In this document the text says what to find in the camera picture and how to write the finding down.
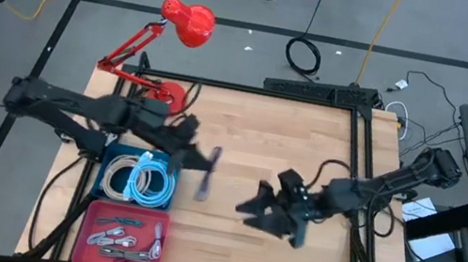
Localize black perforated control box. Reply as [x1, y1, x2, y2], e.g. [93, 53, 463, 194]
[261, 70, 382, 112]

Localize red plastic bin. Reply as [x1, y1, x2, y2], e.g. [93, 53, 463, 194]
[70, 196, 174, 262]

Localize teal cable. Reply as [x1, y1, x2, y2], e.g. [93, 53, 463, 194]
[94, 210, 146, 233]

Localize blue plastic bin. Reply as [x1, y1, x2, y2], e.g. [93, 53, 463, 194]
[88, 139, 184, 213]

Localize black coiled floor cable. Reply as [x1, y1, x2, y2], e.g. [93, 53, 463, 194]
[281, 0, 333, 80]

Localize white power adapter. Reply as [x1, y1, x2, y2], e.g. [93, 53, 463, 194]
[392, 77, 410, 92]

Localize black aluminium table frame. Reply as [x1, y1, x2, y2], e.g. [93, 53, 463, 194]
[21, 37, 447, 262]

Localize white looped cable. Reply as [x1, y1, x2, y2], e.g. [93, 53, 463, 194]
[379, 99, 413, 143]

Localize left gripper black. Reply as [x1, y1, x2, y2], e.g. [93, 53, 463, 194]
[154, 108, 223, 176]

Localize beige cable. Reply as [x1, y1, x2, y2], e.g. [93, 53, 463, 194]
[97, 149, 155, 207]

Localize red desk lamp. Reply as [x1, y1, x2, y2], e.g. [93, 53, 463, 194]
[90, 0, 221, 119]

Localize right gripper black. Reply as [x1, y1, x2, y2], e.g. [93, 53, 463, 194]
[228, 160, 336, 254]

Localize white paper sheets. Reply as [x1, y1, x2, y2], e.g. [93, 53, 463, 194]
[392, 192, 465, 262]

